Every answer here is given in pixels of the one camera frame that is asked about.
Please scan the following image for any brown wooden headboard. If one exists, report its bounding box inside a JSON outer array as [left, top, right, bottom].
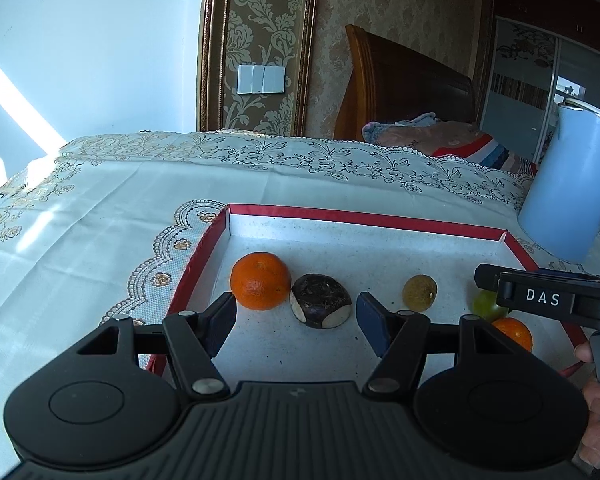
[[332, 24, 477, 141]]

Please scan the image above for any dark round eggplant piece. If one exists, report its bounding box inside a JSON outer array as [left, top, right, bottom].
[[290, 273, 352, 330]]

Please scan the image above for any large orange mandarin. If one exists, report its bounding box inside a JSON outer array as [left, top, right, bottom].
[[230, 252, 292, 311]]

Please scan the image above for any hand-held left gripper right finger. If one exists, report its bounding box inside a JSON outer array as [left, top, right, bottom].
[[356, 291, 511, 395]]

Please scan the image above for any small orange mandarin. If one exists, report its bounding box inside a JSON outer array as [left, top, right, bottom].
[[490, 317, 534, 353]]

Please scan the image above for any brown kiwi fruit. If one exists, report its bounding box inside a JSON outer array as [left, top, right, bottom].
[[402, 274, 437, 311]]

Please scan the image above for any red shallow cardboard tray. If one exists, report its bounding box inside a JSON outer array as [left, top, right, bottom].
[[145, 203, 588, 378]]

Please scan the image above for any green tomato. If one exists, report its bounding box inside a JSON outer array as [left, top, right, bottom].
[[471, 289, 510, 322]]

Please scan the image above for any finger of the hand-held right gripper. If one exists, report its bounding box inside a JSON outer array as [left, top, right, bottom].
[[474, 263, 600, 291]]

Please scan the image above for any white wall light switch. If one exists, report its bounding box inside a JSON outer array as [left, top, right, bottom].
[[237, 64, 285, 95]]

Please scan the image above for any light blue electric kettle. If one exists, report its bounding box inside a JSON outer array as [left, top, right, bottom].
[[517, 100, 600, 264]]

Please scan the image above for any floral lace tablecloth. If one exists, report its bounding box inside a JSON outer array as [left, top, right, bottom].
[[0, 130, 600, 461]]

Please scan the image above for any sliding door wardrobe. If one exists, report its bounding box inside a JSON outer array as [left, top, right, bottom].
[[477, 0, 600, 166]]

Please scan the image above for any person's right hand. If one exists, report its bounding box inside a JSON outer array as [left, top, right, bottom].
[[574, 341, 600, 467]]

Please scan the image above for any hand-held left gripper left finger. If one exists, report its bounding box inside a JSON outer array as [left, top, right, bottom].
[[74, 291, 237, 402]]

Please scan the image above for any gold framed wallpaper panel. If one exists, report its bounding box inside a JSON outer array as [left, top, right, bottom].
[[196, 0, 321, 137]]

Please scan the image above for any red white blue striped bedding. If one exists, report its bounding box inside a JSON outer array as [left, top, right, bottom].
[[432, 132, 538, 177]]

